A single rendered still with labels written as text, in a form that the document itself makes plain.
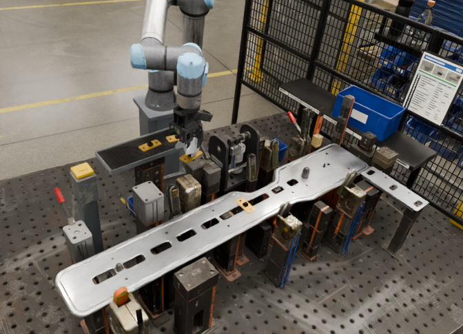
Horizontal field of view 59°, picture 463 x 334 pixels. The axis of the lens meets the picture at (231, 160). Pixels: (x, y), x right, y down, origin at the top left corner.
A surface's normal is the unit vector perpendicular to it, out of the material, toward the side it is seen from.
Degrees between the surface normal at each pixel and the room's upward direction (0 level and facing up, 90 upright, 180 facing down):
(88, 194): 90
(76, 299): 0
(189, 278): 0
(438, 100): 90
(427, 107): 90
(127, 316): 0
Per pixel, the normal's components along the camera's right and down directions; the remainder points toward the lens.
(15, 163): 0.10, -0.79
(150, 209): 0.62, 0.52
